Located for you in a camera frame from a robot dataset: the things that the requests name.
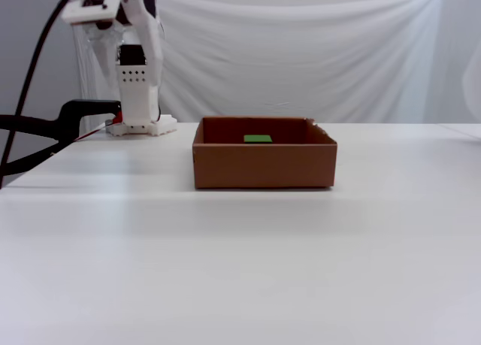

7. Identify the white cloth backdrop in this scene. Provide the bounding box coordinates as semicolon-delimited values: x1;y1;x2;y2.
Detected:
73;0;481;125

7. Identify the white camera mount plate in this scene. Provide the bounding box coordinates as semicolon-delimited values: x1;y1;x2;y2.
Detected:
61;0;122;25

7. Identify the brown cardboard box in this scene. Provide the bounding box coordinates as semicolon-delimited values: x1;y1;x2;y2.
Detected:
192;116;338;190

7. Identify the black spring clamp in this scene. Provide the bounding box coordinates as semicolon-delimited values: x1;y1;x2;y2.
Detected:
0;99;123;177

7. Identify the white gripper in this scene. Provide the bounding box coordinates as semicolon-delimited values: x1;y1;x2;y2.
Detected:
85;0;135;66

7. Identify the black camera cable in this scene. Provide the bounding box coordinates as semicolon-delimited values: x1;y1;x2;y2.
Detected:
0;0;77;190

